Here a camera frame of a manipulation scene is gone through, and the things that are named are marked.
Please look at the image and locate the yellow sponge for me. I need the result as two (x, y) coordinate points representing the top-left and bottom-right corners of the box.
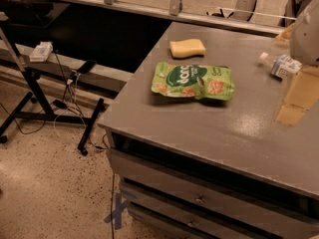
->
(169, 39), (206, 59)

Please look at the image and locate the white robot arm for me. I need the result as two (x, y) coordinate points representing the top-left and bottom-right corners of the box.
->
(290, 0), (319, 66)

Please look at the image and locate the grey drawer cabinet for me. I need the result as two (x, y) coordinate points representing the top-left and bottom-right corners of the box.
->
(100, 23), (319, 239)

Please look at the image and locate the green snack pouch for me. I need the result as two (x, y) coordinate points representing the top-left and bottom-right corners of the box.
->
(152, 62), (234, 102)

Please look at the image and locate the black smartphone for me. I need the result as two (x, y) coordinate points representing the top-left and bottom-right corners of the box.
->
(77, 60), (97, 74)

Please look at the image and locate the black power adapter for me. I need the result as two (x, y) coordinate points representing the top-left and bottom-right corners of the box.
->
(53, 100), (68, 110)

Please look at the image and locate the grey metal railing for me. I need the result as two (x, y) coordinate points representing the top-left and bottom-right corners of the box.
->
(63, 0), (298, 35)

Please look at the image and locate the clear plastic water bottle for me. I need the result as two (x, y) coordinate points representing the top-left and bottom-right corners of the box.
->
(259, 53), (302, 80)

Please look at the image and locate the white box on ledge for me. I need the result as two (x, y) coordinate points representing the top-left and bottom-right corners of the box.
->
(29, 42), (53, 63)

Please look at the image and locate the black rolling stand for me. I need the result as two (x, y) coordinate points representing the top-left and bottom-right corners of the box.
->
(0, 0), (105, 155)

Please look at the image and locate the white charging cable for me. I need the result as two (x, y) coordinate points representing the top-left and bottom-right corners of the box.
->
(52, 71), (88, 140)

